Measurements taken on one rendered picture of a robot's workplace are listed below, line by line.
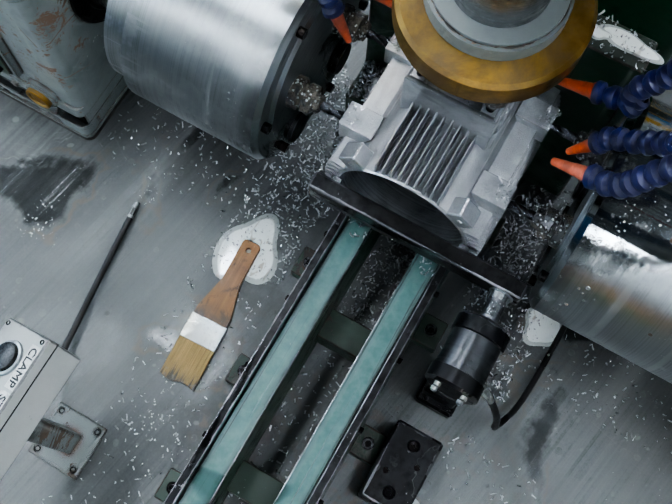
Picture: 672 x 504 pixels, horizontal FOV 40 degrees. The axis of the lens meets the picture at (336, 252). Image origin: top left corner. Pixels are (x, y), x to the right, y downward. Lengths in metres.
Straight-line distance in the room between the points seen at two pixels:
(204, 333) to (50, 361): 0.29
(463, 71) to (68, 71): 0.53
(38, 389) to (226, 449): 0.22
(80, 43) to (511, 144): 0.52
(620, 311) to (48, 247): 0.72
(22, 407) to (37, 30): 0.40
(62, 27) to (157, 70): 0.16
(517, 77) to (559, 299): 0.24
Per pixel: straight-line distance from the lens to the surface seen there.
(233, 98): 0.95
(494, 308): 0.96
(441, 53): 0.81
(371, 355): 1.05
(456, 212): 0.92
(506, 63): 0.82
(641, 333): 0.93
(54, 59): 1.12
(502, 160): 0.97
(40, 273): 1.25
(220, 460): 1.04
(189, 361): 1.17
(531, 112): 0.99
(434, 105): 0.93
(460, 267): 0.97
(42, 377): 0.93
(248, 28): 0.93
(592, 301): 0.92
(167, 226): 1.23
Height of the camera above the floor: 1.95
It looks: 73 degrees down
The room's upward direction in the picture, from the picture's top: 2 degrees clockwise
